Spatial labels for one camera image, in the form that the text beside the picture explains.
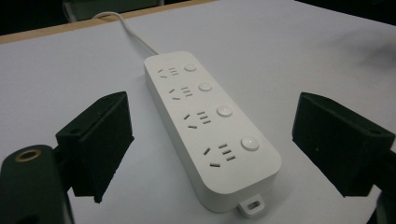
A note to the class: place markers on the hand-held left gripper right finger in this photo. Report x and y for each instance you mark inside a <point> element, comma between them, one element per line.
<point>339,143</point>

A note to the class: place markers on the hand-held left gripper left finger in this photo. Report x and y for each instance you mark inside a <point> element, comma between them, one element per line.
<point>99,146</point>

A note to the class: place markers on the white power strip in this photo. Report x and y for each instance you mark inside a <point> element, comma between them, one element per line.
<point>205,124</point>

